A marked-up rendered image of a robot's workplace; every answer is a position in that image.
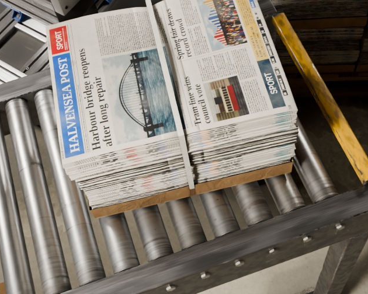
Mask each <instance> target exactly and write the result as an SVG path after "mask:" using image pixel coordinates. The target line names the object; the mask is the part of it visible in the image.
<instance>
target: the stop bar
mask: <svg viewBox="0 0 368 294"><path fill-rule="evenodd" d="M271 21H272V23H273V25H274V27H275V29H276V31H277V32H278V34H279V36H280V38H281V39H282V42H283V43H284V45H285V47H286V48H287V50H288V52H289V54H290V56H291V57H292V59H293V61H294V63H295V65H296V67H297V68H298V70H299V72H300V73H301V75H302V77H303V79H304V81H305V82H306V84H307V86H308V88H309V90H310V92H311V93H312V95H313V96H314V98H315V101H316V102H317V104H318V106H319V107H320V109H321V111H322V113H323V115H324V116H325V118H326V120H327V121H328V124H329V126H330V127H331V129H332V131H333V132H334V134H335V136H336V138H337V140H338V141H339V143H340V145H341V147H342V149H343V151H344V152H345V154H346V156H347V157H348V159H349V161H350V163H351V165H352V166H353V168H354V170H355V172H356V174H357V176H358V177H359V179H360V181H361V182H362V184H363V186H368V157H367V155H366V153H365V151H364V148H363V147H362V146H361V144H360V143H359V141H358V140H357V137H356V136H355V134H354V133H353V131H352V129H351V127H350V125H349V124H348V122H347V120H346V118H345V117H344V115H343V114H342V112H341V110H340V108H339V107H338V105H337V103H336V101H335V100H334V98H333V97H332V95H331V93H330V91H329V89H328V88H327V86H326V84H325V82H324V81H323V79H322V77H321V75H320V74H319V72H318V71H317V69H316V67H315V65H314V64H313V62H312V60H311V58H310V57H309V55H308V53H307V52H306V50H305V48H304V46H303V45H302V43H301V41H300V39H299V38H298V35H297V33H296V32H295V31H294V29H293V28H292V26H291V24H290V22H289V21H288V19H287V17H286V15H285V14H284V12H282V13H278V14H276V15H273V16H272V18H271Z"/></svg>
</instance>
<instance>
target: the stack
mask: <svg viewBox="0 0 368 294"><path fill-rule="evenodd" d="M271 2H272V4H273V6H274V7H275V9H276V11H277V14H278V13H282V12H284V14H285V15H286V17H287V19H288V20H307V19H328V18H355V17H366V16H367V13H368V0H271ZM294 31H295V32H296V33H297V35H298V38H299V39H300V41H301V43H302V45H303V46H304V48H305V50H306V52H307V53H308V55H309V57H310V58H311V60H312V62H313V64H314V65H354V64H355V61H357V64H358V65H362V64H368V25H367V23H366V26H354V27H330V28H317V29H294ZM275 49H276V51H277V54H278V56H279V59H280V62H281V64H282V66H296V65H295V63H294V61H293V59H292V57H291V56H290V54H289V52H288V50H287V48H286V47H285V45H284V43H283V42H282V39H281V38H280V36H279V34H278V32H277V31H276V42H275ZM319 74H320V75H321V77H322V79H323V81H367V80H368V72H356V71H353V72H320V73H319ZM285 75H286V78H287V81H288V83H289V86H290V89H291V92H292V95H293V97H313V95H312V93H311V92H310V90H309V88H308V86H307V84H306V82H305V81H304V79H303V77H302V75H301V73H286V74H285ZM327 88H328V89H329V91H330V93H331V95H332V96H368V86H349V87H327Z"/></svg>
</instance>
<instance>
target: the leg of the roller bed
mask: <svg viewBox="0 0 368 294"><path fill-rule="evenodd" d="M367 240H368V232H366V233H363V234H360V235H358V236H355V237H351V238H350V239H346V240H344V241H340V242H338V243H335V244H332V245H330V246H329V249H328V252H327V255H326V258H325V261H324V264H323V267H322V271H321V272H320V275H319V278H318V281H317V284H316V286H315V289H314V293H313V294H341V292H342V290H343V288H344V286H345V284H346V282H347V280H348V278H349V276H350V274H351V272H352V270H353V267H354V266H355V264H356V262H357V259H358V258H359V256H360V254H361V252H362V250H363V248H364V245H365V244H366V242H367Z"/></svg>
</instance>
